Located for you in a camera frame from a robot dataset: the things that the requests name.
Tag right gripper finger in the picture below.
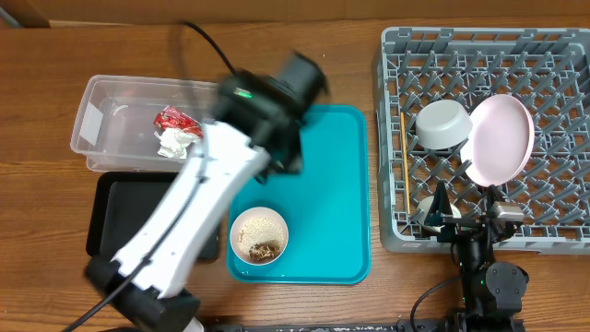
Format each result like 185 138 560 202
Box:
486 184 505 206
428 182 453 221

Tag pink round plate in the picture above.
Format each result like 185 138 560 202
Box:
460 94 535 187

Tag wooden chopstick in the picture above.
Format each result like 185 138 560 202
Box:
399 111 411 220

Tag white napkin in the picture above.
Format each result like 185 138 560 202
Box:
154 128 200 159

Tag red snack wrapper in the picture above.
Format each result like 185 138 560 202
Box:
153 105 203 138

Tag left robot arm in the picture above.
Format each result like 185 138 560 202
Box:
68 53 327 331

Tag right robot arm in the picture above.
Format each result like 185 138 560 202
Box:
410 183 529 331

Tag grey dishwasher rack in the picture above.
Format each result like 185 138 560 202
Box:
373 27 589 255

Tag teal serving tray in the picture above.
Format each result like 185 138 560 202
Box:
226 105 371 285

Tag pink bowl with food scraps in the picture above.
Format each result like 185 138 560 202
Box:
229 207 289 266

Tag food scraps in bowl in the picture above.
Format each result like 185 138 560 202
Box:
249 242 281 264

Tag clear plastic storage bin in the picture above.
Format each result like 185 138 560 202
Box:
70 75 218 172

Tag black plastic tray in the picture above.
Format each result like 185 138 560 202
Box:
86 171 221 262

